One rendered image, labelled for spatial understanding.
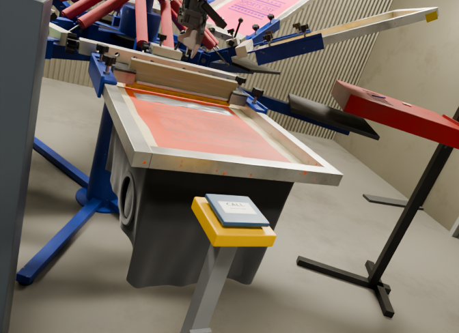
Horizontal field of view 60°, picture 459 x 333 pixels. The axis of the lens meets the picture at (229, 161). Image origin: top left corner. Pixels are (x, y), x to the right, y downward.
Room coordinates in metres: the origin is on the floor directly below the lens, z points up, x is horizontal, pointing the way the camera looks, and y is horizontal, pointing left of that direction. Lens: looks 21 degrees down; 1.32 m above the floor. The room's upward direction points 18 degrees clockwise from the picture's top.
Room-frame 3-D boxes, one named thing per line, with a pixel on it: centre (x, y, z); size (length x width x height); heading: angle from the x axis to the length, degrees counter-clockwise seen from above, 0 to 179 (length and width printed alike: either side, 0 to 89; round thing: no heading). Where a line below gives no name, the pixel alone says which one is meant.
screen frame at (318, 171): (1.24, 0.14, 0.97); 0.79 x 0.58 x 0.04; 30
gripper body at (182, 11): (1.41, 0.27, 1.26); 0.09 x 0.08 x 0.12; 120
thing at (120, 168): (1.10, 0.27, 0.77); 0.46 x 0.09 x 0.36; 30
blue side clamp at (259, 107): (1.59, 0.02, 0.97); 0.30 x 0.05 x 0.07; 30
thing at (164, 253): (0.99, -0.01, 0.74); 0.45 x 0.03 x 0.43; 120
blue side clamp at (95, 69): (1.31, 0.50, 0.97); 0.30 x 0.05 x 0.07; 30
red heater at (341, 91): (2.16, -0.75, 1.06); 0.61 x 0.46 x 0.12; 90
